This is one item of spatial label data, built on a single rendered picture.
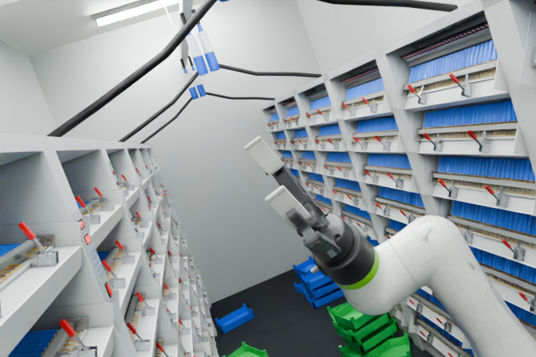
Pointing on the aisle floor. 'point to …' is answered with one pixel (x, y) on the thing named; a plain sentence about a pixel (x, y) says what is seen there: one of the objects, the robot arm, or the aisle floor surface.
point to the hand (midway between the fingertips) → (266, 170)
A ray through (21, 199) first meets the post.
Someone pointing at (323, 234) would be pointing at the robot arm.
